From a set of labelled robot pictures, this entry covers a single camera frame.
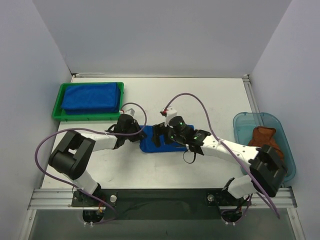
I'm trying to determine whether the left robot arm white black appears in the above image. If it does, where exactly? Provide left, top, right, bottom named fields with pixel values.
left=48, top=114, right=147, bottom=197

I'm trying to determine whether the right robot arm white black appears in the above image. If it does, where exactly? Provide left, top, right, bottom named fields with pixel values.
left=152, top=122, right=288, bottom=199

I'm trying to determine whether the folded blue towel stack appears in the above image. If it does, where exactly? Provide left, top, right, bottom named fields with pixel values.
left=61, top=82, right=121, bottom=115

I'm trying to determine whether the teal transparent plastic bin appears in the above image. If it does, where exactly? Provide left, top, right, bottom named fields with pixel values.
left=233, top=112, right=296, bottom=187

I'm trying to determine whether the green plastic tray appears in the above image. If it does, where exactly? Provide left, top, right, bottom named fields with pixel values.
left=52, top=82, right=124, bottom=122

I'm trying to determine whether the rust orange towel in bin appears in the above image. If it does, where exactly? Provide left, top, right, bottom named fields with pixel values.
left=248, top=126, right=285, bottom=162

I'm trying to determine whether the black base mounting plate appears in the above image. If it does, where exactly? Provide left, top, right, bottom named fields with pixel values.
left=83, top=188, right=249, bottom=221

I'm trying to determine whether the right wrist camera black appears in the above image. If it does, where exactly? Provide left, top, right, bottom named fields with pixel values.
left=160, top=106, right=188, bottom=135

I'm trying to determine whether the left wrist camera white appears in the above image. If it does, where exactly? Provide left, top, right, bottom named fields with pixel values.
left=119, top=108, right=136, bottom=117

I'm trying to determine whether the aluminium back rail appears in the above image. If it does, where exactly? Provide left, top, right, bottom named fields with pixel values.
left=72, top=72, right=250, bottom=79

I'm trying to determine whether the aluminium right side rail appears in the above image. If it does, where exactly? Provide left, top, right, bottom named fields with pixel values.
left=242, top=74, right=260, bottom=113

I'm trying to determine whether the aluminium front frame rail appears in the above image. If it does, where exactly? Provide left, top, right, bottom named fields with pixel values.
left=27, top=186, right=298, bottom=210

